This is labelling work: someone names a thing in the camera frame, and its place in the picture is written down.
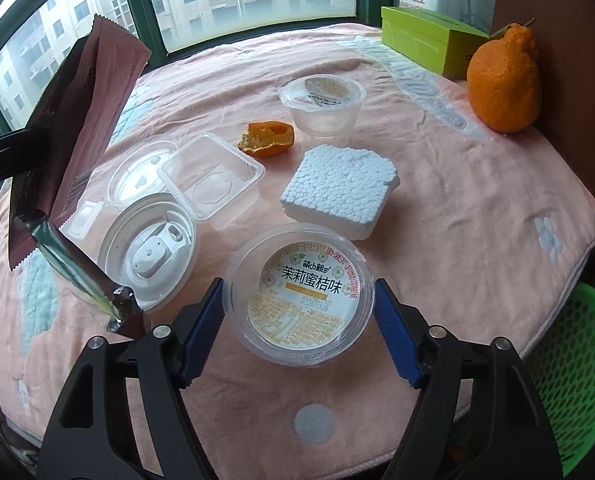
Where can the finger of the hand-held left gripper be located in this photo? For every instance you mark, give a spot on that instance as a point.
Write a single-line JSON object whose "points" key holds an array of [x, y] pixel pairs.
{"points": [[7, 142]]}

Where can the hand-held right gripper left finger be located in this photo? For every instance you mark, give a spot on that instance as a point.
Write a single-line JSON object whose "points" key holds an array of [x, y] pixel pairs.
{"points": [[205, 340]]}

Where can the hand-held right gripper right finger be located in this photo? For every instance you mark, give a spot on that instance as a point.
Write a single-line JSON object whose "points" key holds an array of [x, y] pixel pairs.
{"points": [[400, 340]]}

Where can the large labelled jelly cup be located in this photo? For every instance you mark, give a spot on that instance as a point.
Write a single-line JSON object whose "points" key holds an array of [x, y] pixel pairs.
{"points": [[300, 295]]}

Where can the maroon snack wrapper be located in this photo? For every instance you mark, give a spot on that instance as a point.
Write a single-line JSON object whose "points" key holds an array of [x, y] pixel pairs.
{"points": [[102, 85]]}

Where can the clear round plastic lid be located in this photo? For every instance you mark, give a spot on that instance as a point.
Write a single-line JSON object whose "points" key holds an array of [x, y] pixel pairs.
{"points": [[132, 180]]}

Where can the green plastic basket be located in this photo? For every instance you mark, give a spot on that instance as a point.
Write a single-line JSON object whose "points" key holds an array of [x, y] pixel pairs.
{"points": [[577, 375]]}

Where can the white round cup lid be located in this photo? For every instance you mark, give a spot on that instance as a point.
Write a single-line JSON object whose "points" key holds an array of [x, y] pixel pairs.
{"points": [[142, 270]]}

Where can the small clear square lid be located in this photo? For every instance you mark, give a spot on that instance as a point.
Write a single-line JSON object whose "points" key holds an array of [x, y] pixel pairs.
{"points": [[85, 217]]}

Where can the dark foil stick sachet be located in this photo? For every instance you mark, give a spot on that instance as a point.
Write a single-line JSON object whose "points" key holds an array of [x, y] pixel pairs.
{"points": [[72, 265]]}

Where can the clear rectangular plastic tray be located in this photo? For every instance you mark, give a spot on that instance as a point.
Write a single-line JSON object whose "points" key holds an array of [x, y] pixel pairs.
{"points": [[212, 185]]}

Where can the white styrofoam block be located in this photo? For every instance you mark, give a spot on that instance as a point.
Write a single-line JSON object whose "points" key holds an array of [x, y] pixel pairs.
{"points": [[340, 190]]}

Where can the pink printed blanket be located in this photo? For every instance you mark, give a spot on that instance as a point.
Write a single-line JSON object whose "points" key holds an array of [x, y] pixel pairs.
{"points": [[452, 185]]}

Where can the orange peel piece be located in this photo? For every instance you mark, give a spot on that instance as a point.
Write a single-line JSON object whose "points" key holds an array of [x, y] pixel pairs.
{"points": [[266, 140]]}

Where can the small clear jelly cup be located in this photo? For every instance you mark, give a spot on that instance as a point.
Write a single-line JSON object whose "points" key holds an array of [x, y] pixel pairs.
{"points": [[322, 110]]}

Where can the whole bumpy orange fruit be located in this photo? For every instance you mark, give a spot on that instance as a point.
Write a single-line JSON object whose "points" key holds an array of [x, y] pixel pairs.
{"points": [[505, 85]]}

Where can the green cardboard box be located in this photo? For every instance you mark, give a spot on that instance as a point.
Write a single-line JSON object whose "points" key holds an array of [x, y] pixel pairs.
{"points": [[427, 42]]}

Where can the dark green window frame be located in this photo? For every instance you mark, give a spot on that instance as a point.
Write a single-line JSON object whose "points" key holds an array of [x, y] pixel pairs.
{"points": [[137, 5]]}

